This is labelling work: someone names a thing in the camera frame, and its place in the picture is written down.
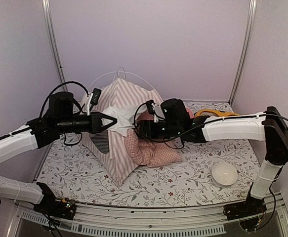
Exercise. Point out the right aluminium corner post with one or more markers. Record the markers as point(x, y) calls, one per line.
point(244, 51)

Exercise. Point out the aluminium corner post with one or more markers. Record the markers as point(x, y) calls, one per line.
point(52, 39)
point(244, 51)

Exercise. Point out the pink gingham cushion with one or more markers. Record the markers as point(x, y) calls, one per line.
point(145, 152)

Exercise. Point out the left aluminium corner post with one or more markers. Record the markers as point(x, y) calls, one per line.
point(52, 39)

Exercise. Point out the white ceramic bowl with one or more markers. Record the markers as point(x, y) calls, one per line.
point(224, 174)

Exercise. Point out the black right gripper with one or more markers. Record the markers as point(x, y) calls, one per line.
point(143, 130)

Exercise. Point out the white tent pole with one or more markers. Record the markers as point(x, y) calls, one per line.
point(120, 73)

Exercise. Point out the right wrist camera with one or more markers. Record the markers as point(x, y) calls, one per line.
point(150, 105)

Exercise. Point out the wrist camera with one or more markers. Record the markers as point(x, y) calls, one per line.
point(92, 100)
point(150, 105)

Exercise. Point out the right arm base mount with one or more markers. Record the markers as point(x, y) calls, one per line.
point(244, 209)

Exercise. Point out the yellow double bowl stand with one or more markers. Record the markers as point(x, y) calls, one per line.
point(215, 113)

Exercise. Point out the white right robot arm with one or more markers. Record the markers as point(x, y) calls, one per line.
point(172, 120)

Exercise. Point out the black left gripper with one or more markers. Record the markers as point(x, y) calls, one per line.
point(96, 124)

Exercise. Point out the pink round pet bowl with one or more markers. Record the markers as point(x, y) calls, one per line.
point(190, 113)

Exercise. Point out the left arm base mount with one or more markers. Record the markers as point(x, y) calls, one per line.
point(65, 208)

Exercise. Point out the floral tablecloth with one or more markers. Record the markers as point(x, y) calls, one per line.
point(74, 172)

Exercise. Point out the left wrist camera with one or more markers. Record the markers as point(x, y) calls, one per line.
point(92, 100)

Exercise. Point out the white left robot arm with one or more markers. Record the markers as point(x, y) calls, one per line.
point(60, 114)

